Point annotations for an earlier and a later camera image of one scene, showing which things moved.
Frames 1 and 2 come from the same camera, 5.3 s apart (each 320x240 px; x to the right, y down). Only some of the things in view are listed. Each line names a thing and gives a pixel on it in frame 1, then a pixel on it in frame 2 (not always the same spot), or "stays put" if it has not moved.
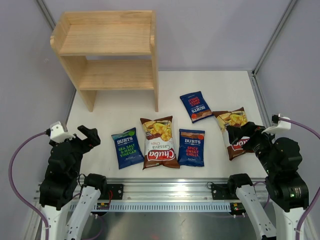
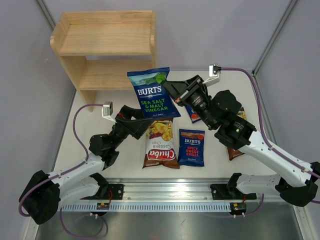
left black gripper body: [80, 147] to [119, 133]
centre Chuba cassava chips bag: [159, 147] stays put
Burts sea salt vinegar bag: [128, 147] to [155, 100]
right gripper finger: [250, 128] to [175, 85]
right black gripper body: [261, 143] to [196, 97]
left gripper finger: [88, 132] to [126, 112]
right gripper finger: [235, 132] to [177, 90]
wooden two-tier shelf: [80, 34] stays put
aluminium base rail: [167, 189] stays put
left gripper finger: [93, 137] to [136, 128]
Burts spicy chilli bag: [191, 147] stays put
